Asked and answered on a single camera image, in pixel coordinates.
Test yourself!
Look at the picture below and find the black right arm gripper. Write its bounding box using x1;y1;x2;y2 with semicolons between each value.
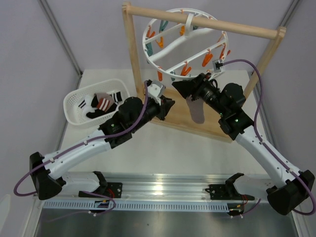
172;73;228;117

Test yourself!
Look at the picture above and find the taupe sock with orange stripes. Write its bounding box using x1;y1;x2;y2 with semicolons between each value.
186;97;205;124

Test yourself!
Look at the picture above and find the white round clip hanger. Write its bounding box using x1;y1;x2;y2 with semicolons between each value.
142;8;231;81

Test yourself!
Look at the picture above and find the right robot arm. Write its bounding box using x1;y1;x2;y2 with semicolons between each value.
172;73;316;215

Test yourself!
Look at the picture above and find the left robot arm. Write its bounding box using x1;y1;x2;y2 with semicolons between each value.
30;96;175;200

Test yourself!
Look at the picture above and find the wooden hanger stand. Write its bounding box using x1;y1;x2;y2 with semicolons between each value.
121;1;287;144

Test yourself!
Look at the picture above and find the white perforated plastic basket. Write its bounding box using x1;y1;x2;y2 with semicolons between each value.
63;79;130;128

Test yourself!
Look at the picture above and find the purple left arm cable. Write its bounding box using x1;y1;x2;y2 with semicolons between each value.
13;80;149;217

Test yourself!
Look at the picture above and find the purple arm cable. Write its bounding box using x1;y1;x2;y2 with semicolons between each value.
13;80;149;217
219;59;314;216

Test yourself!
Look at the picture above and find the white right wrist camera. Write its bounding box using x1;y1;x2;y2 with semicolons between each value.
211;59;224;79

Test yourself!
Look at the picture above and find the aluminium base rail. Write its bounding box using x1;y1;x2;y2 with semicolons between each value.
34;172;282;202

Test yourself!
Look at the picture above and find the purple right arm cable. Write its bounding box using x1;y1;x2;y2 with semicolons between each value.
219;59;314;216

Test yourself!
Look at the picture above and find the metal wall rail right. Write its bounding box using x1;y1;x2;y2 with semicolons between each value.
249;0;304;82

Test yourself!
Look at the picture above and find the metal wall rail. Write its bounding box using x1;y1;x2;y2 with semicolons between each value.
249;0;304;82
38;0;83;78

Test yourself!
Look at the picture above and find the white slotted cable duct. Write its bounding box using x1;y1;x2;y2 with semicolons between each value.
43;199;242;213

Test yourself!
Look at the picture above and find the metal wall rail left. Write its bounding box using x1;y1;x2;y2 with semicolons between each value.
38;0;83;78

